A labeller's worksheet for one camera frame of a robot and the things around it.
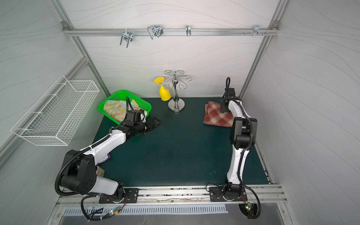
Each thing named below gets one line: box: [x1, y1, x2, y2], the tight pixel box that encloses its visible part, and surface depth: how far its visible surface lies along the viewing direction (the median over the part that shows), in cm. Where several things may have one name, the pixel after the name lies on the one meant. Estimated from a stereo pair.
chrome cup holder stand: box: [161, 69, 193, 113], surface depth 106 cm
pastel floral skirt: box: [104, 99, 141, 123], surface depth 111 cm
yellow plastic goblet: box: [154, 76, 172, 101], surface depth 102 cm
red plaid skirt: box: [203, 101, 234, 128], surface depth 106 cm
